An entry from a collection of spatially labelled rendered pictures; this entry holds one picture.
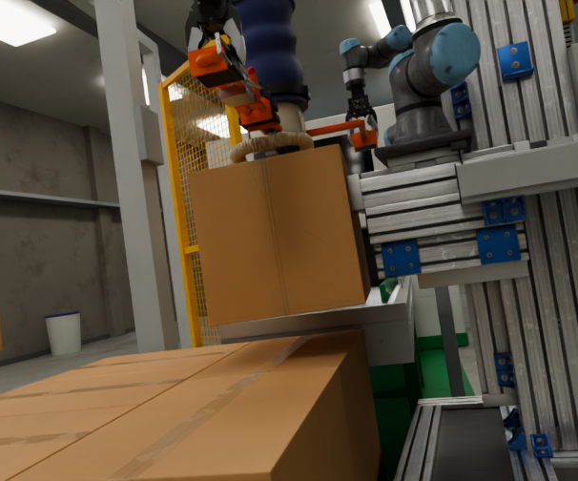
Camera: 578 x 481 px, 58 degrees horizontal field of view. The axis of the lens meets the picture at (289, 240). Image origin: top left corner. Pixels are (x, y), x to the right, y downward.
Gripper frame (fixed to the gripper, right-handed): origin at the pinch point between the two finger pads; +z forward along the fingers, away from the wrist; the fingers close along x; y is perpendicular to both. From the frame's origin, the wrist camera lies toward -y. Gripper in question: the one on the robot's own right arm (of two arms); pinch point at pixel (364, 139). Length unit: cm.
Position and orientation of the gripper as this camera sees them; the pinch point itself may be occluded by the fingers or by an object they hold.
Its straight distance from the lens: 192.9
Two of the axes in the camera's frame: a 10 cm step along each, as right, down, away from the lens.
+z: 1.5, 9.9, -0.4
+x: 9.7, -1.5, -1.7
